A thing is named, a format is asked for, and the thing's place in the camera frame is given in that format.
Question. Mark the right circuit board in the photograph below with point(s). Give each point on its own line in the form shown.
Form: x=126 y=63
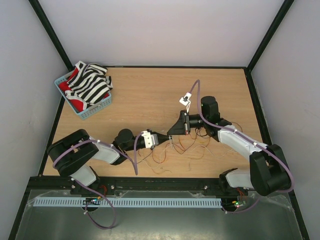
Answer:
x=238 y=203

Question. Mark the circuit board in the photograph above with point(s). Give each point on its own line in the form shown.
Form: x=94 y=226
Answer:
x=238 y=203
x=92 y=201

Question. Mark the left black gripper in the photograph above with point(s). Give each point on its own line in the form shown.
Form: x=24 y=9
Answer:
x=162 y=138

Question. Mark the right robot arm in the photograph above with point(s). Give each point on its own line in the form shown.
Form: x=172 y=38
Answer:
x=268 y=171

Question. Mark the left circuit board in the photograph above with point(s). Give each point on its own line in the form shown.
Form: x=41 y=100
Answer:
x=92 y=201

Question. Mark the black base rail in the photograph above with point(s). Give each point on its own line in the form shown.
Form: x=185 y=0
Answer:
x=112 y=185

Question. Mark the black frame post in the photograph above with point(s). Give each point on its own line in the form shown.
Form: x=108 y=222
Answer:
x=40 y=13
x=280 y=15

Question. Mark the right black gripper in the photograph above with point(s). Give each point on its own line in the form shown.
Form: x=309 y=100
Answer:
x=178 y=128

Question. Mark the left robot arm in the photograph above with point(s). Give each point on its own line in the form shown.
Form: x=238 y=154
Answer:
x=70 y=154

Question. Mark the light blue slotted cable duct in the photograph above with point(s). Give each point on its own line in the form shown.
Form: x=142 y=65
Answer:
x=208 y=203

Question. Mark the black white striped cloth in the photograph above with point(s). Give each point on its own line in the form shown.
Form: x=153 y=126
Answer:
x=89 y=85

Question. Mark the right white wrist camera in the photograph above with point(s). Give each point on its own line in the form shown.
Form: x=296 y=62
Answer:
x=185 y=100

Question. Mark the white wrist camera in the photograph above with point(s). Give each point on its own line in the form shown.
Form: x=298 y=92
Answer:
x=185 y=100
x=150 y=141

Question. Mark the light blue plastic basket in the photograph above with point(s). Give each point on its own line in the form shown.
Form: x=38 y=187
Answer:
x=91 y=110

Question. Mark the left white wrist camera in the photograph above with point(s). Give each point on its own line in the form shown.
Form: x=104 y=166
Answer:
x=150 y=141

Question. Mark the black frame post right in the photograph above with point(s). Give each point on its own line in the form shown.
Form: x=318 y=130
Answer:
x=280 y=15

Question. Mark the black frame post left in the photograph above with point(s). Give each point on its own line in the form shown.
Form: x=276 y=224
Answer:
x=40 y=13

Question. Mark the red cloth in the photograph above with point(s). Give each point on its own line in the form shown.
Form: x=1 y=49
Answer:
x=76 y=102

